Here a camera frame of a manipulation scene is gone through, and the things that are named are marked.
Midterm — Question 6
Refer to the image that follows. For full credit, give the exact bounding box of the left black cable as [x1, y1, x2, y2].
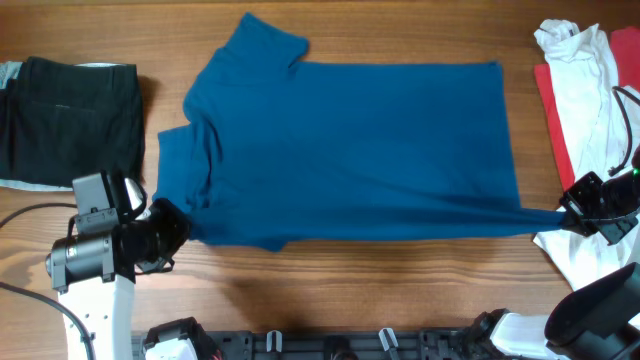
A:
[0, 201, 97, 360]

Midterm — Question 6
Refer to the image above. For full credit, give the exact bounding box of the red garment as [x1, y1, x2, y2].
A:
[534, 19, 639, 189]

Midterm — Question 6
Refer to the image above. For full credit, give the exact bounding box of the right black cable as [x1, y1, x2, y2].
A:
[607, 85, 640, 177]

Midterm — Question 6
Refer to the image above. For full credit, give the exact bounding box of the black cable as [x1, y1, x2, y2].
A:
[607, 85, 640, 177]
[0, 201, 97, 360]

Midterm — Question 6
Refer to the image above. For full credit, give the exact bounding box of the blue t-shirt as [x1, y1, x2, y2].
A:
[156, 14, 562, 251]

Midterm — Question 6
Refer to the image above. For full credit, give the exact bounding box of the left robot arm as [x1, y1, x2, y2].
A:
[46, 171, 190, 360]

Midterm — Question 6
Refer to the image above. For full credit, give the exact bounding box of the white shirt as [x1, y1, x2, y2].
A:
[534, 19, 639, 290]

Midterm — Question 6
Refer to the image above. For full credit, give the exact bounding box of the folded light grey garment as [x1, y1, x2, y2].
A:
[1, 61, 115, 192]

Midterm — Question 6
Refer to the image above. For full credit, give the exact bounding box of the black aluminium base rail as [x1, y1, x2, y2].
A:
[130, 327, 501, 360]

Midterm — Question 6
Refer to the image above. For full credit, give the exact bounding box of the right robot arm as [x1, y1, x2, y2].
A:
[459, 153, 639, 360]

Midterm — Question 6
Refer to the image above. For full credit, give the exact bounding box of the folded black garment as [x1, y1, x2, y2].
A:
[1, 57, 145, 187]

